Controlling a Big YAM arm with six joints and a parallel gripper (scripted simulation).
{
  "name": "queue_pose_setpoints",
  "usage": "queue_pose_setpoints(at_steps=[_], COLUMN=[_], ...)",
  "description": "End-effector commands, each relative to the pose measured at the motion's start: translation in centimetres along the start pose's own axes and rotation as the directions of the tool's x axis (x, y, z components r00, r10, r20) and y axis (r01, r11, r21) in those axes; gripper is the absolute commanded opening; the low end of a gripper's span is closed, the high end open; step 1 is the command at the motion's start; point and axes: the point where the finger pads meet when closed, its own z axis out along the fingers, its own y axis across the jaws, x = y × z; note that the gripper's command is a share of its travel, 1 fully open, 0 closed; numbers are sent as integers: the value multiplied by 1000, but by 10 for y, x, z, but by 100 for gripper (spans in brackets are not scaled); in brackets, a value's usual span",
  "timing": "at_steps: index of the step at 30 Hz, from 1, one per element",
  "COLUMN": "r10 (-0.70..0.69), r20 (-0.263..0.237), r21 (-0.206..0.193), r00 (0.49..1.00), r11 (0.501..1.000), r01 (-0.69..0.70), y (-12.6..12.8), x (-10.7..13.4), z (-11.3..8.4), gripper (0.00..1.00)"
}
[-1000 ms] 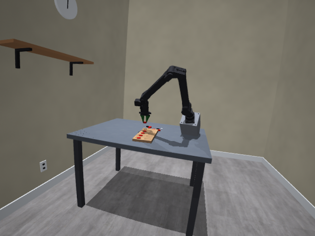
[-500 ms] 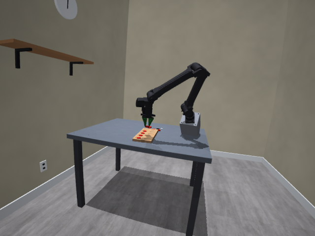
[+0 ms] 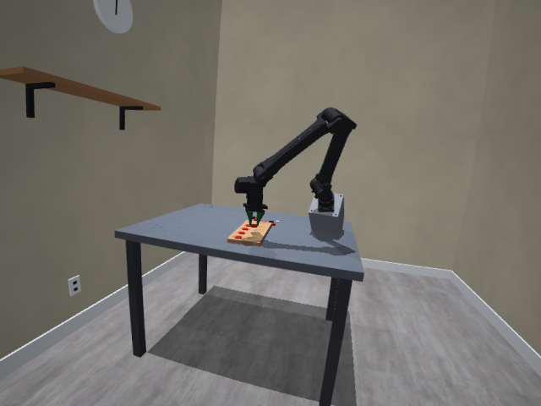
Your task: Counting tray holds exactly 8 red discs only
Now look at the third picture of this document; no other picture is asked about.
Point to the tan tray with round pockets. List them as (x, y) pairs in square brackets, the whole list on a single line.
[(253, 236)]

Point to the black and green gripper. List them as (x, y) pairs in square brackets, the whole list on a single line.
[(255, 205)]

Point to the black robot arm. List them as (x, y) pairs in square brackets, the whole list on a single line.
[(338, 125)]

